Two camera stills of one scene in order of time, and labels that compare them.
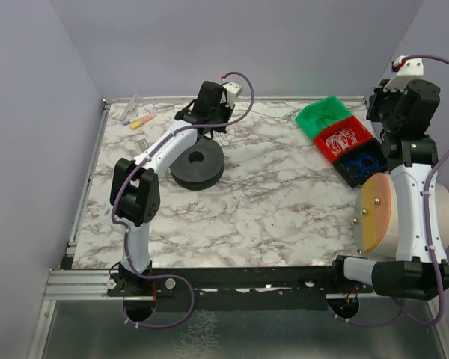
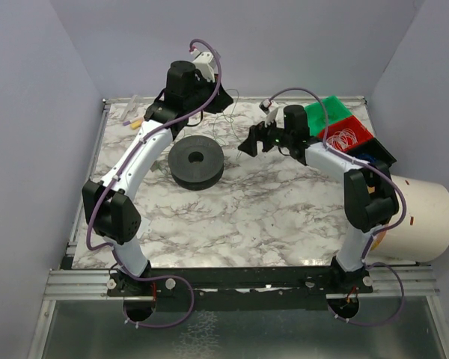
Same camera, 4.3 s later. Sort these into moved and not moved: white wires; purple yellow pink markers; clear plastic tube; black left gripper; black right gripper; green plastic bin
Moved: black right gripper; black left gripper
Not moved: white wires; clear plastic tube; green plastic bin; purple yellow pink markers
